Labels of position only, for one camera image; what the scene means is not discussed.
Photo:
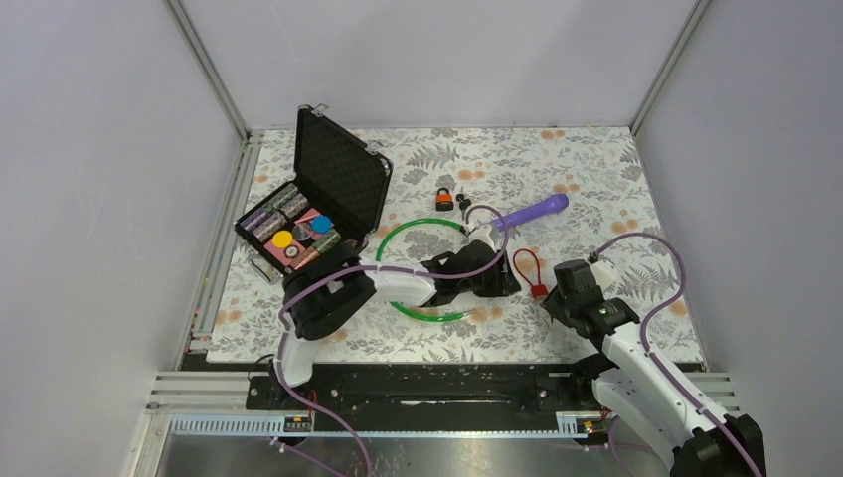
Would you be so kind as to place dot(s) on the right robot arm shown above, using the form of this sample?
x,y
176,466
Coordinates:
x,y
690,432

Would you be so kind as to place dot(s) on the blue round chip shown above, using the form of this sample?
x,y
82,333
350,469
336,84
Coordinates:
x,y
321,225

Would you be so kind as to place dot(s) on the purple cylindrical handle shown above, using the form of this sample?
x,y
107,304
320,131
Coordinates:
x,y
552,205

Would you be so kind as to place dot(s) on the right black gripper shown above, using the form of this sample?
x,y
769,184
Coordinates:
x,y
558,289

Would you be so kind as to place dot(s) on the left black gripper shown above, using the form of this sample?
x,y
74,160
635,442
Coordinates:
x,y
502,282

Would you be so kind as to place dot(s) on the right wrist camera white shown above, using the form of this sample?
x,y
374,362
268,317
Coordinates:
x,y
604,271

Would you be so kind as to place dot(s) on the black keys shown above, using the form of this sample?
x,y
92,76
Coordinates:
x,y
463,204

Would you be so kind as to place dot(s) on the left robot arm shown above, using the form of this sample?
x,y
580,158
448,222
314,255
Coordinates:
x,y
322,296

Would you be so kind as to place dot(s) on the orange black padlock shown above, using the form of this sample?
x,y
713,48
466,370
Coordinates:
x,y
443,200

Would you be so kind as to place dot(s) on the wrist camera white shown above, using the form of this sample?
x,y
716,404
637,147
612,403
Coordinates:
x,y
604,271
484,233

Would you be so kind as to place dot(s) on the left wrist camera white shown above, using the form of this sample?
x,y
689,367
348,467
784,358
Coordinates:
x,y
484,233

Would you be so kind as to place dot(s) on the yellow round chip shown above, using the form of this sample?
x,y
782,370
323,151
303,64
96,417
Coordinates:
x,y
282,239

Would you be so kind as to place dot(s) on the black poker chip case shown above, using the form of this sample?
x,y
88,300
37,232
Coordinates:
x,y
336,174

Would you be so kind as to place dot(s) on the black mounting base plate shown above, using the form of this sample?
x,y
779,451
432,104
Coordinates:
x,y
421,398

